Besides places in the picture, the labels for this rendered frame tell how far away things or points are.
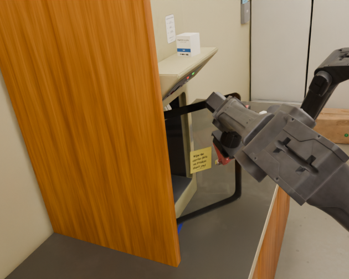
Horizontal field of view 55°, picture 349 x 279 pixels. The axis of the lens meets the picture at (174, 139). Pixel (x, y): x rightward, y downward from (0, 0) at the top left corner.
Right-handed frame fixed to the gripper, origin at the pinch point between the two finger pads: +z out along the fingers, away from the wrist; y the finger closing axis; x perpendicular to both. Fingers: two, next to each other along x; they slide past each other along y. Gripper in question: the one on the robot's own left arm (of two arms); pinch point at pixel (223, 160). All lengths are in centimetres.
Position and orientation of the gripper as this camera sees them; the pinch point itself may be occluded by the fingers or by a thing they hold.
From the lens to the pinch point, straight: 103.8
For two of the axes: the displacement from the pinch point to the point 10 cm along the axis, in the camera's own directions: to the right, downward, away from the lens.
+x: 8.8, -2.9, 3.8
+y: 4.6, 7.0, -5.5
